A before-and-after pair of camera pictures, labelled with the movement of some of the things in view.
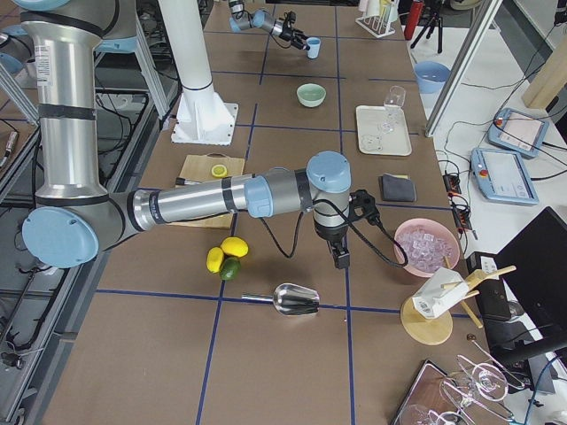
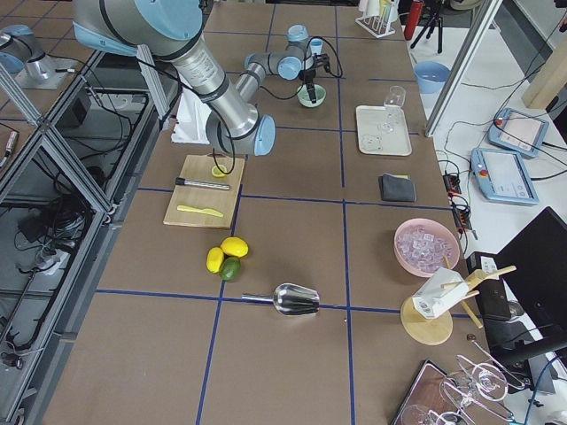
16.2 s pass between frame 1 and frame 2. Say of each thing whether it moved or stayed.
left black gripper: moved
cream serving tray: stayed
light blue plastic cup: stayed
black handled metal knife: stayed
